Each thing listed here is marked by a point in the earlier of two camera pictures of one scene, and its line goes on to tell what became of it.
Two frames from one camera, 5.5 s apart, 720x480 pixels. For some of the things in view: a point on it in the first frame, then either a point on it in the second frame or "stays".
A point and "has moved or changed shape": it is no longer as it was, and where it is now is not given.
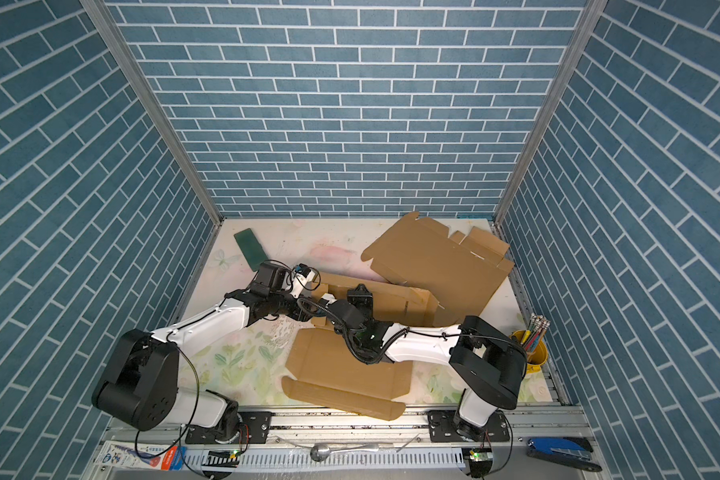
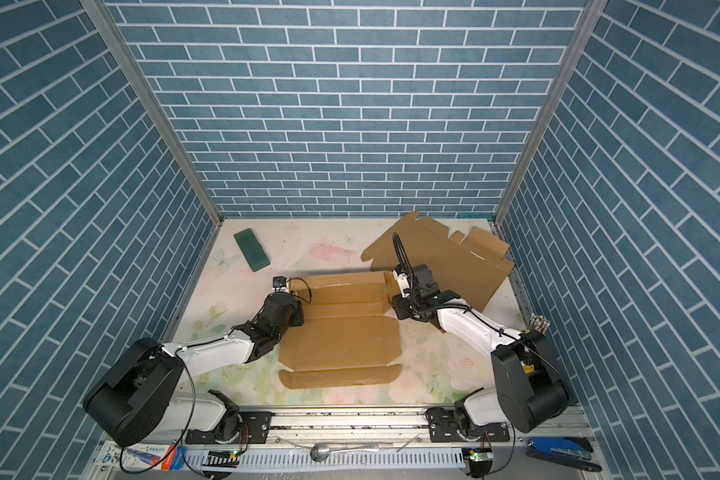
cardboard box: (463, 272) stays
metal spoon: (320, 452) stays
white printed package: (145, 456) stays
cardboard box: (321, 372) has moved or changed shape
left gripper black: (302, 312) → (297, 310)
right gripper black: (364, 299) → (398, 307)
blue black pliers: (572, 452) stays
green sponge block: (251, 249) stays
